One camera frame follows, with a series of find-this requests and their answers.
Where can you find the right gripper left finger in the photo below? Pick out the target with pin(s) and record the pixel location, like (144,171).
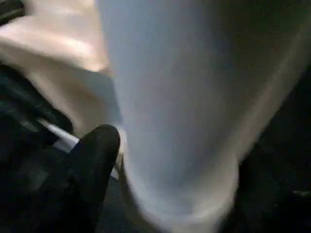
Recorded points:
(94,170)

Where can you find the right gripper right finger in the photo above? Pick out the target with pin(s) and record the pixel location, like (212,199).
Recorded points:
(274,189)

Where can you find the white plastic table leg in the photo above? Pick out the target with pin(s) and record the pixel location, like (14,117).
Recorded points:
(182,109)

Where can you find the white plastic table top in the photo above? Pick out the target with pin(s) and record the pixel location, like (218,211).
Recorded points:
(60,60)

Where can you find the black work surface mat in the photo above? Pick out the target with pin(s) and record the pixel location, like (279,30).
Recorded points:
(24,116)

